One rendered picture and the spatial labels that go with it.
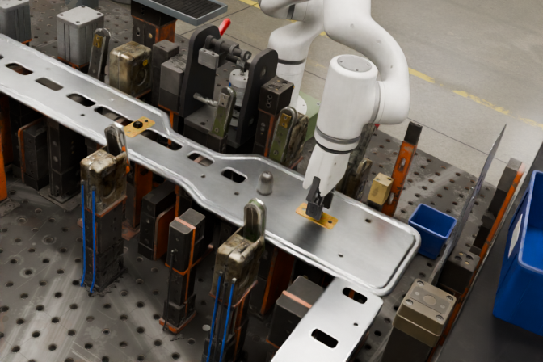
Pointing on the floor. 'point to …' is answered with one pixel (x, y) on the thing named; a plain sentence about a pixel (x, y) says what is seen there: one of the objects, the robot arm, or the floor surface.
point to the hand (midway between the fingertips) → (319, 204)
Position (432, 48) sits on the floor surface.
